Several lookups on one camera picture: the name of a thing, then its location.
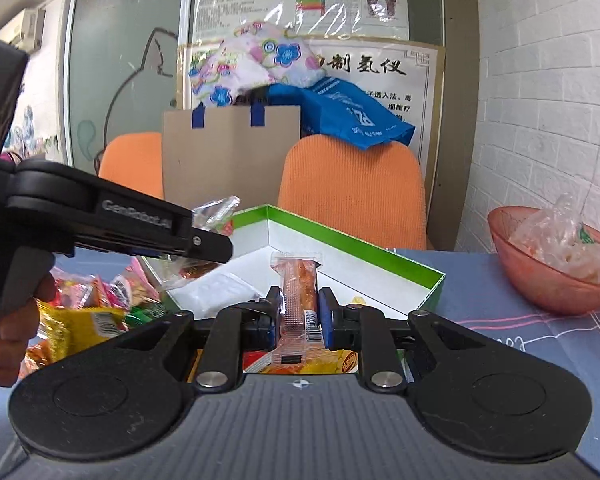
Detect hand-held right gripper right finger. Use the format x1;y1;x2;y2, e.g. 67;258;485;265
318;287;482;394

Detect person's left hand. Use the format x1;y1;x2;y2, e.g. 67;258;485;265
0;274;57;387

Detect blue plastic bag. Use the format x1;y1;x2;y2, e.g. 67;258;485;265
267;77;416;151

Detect wall poster under plastic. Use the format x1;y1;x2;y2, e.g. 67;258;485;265
194;0;411;45

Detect framed sign with black characters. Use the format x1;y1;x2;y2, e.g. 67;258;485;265
176;37;447;213

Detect pile of assorted snack packets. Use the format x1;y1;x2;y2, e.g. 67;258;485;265
24;259;168;378

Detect pink plastic bowl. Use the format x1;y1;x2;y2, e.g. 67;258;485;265
487;205;600;317

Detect green cardboard box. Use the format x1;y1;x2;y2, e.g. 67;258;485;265
140;204;447;361

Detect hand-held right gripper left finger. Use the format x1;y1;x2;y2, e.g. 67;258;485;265
114;286;283;394

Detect frosted glass door cat drawing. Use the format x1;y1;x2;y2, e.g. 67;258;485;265
67;0;195;177

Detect orange sausage snack packet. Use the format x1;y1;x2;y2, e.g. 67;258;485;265
270;251;323;367

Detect brown paper bag blue handles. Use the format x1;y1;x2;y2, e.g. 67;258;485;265
161;102;302;211

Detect yellow red snack packet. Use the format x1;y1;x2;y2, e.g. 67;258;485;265
242;349;361;376

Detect clear plastic bag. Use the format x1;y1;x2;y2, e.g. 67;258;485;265
509;192;600;287

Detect white packet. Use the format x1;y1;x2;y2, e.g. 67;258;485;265
179;272;262;319

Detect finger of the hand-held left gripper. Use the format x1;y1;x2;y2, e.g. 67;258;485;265
75;207;234;265

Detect floral cloth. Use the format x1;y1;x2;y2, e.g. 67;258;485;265
189;21;327;110

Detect orange chair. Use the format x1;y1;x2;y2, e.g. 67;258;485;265
277;134;427;251
98;132;165;201

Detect blue printed tablecloth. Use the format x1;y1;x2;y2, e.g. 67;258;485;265
0;247;600;461

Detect white air conditioner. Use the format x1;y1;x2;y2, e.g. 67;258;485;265
9;7;47;54

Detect clear candy wrapper packet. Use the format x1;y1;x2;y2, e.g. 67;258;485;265
150;195;242;292

